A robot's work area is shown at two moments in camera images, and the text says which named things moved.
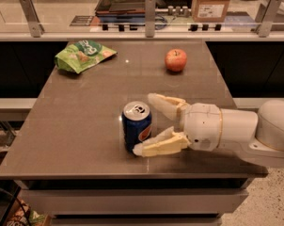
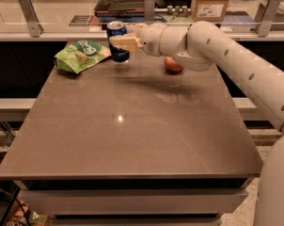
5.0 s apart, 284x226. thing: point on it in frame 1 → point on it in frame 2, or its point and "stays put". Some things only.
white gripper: x=202 y=125 → x=149 y=40
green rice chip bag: x=74 y=56 stays put
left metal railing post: x=36 y=27 stays put
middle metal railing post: x=149 y=15 stays put
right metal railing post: x=267 y=11 stays put
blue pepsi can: x=136 y=121 → x=114 y=28
